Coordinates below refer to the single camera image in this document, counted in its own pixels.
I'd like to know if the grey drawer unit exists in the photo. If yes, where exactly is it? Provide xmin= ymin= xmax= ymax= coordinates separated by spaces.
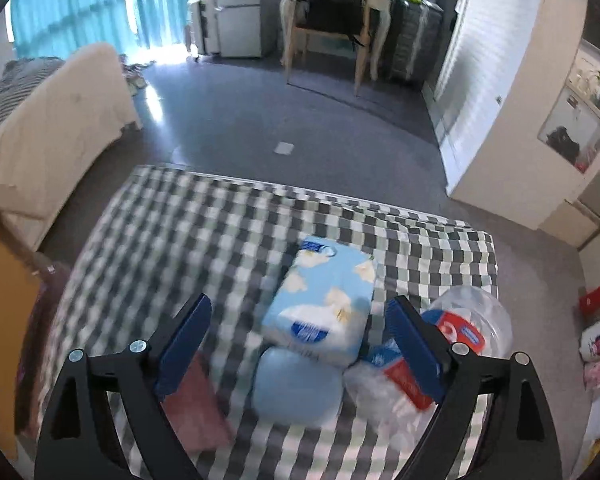
xmin=389 ymin=0 xmax=443 ymax=83

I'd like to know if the blue curtain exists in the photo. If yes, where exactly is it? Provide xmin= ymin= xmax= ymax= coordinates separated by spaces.
xmin=10 ymin=0 xmax=191 ymax=58

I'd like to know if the wooden chair black cushion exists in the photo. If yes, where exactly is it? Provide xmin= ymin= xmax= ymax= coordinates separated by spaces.
xmin=280 ymin=0 xmax=395 ymax=81

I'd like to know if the reddish flat packet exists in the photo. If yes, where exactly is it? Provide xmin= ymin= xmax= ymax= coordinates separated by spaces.
xmin=160 ymin=352 xmax=233 ymax=453

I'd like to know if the dark item in niche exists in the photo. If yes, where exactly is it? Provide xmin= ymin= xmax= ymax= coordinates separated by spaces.
xmin=545 ymin=126 xmax=580 ymax=163

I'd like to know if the dark brown furniture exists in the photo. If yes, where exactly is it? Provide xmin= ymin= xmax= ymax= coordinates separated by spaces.
xmin=15 ymin=252 xmax=71 ymax=441

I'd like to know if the white mini fridge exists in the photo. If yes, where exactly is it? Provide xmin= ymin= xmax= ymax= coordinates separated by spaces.
xmin=215 ymin=0 xmax=278 ymax=58

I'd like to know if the grey checkered pillow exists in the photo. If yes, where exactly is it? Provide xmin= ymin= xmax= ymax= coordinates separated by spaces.
xmin=0 ymin=57 xmax=66 ymax=136

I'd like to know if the light blue tissue pack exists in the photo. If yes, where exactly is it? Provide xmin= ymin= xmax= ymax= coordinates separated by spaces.
xmin=261 ymin=236 xmax=377 ymax=367

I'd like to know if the clothes pile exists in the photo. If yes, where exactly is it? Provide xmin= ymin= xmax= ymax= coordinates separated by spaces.
xmin=120 ymin=57 xmax=156 ymax=88

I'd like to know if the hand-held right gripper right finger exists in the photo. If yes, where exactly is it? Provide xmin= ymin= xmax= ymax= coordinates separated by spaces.
xmin=384 ymin=295 xmax=563 ymax=480

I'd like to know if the white wardrobe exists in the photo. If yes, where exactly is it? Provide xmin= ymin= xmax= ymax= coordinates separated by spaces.
xmin=432 ymin=0 xmax=588 ymax=231

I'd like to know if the clear plastic bag red-blue label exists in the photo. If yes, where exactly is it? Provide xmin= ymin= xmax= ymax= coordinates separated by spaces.
xmin=344 ymin=286 xmax=513 ymax=453

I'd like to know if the grey white checkered cloth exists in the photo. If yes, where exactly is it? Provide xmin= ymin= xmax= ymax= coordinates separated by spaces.
xmin=35 ymin=164 xmax=498 ymax=480

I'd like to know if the black jacket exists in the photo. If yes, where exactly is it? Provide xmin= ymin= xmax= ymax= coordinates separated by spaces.
xmin=287 ymin=0 xmax=373 ymax=43

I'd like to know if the white cartoon bag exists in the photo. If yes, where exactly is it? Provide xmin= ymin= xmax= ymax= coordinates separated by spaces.
xmin=580 ymin=317 xmax=600 ymax=363

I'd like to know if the light blue round bowl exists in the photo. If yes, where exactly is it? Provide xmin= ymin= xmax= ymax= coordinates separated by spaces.
xmin=252 ymin=346 xmax=345 ymax=428

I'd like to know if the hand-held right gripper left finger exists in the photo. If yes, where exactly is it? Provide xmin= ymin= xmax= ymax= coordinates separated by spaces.
xmin=34 ymin=293 xmax=213 ymax=480

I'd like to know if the cream sofa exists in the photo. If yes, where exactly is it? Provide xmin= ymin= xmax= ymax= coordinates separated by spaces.
xmin=0 ymin=42 xmax=143 ymax=251

